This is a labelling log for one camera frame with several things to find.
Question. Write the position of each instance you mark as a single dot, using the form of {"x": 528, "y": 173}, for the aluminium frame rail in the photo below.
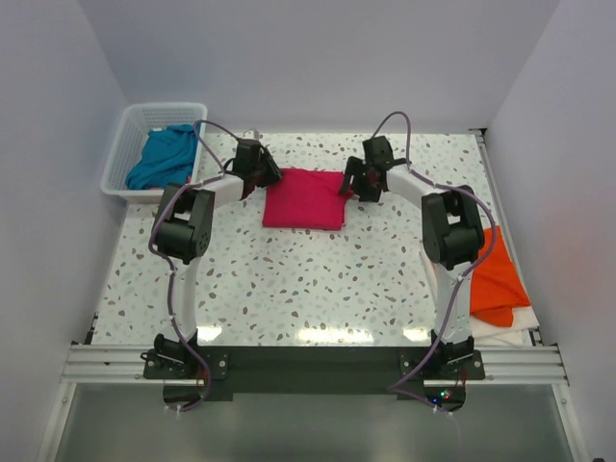
{"x": 534, "y": 365}

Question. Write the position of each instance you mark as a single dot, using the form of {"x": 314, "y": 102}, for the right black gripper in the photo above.
{"x": 354, "y": 166}

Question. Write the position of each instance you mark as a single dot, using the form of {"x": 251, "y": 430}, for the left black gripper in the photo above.
{"x": 274, "y": 173}

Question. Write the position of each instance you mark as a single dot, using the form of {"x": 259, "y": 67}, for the folded orange t shirt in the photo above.
{"x": 496, "y": 289}

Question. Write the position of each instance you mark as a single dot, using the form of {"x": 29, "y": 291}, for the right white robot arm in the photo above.
{"x": 452, "y": 236}

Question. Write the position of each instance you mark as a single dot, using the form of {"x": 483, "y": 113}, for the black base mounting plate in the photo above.
{"x": 219, "y": 373}

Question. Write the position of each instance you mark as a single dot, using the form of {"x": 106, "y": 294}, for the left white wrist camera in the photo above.
{"x": 251, "y": 134}

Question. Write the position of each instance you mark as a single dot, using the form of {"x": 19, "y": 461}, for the magenta t shirt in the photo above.
{"x": 306, "y": 199}

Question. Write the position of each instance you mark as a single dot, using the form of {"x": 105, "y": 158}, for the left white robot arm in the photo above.
{"x": 182, "y": 232}

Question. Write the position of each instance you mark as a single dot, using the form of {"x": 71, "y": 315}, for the blue t shirt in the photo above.
{"x": 167, "y": 156}

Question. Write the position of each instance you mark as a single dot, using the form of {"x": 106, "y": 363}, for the white cloth under stack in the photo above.
{"x": 489, "y": 335}

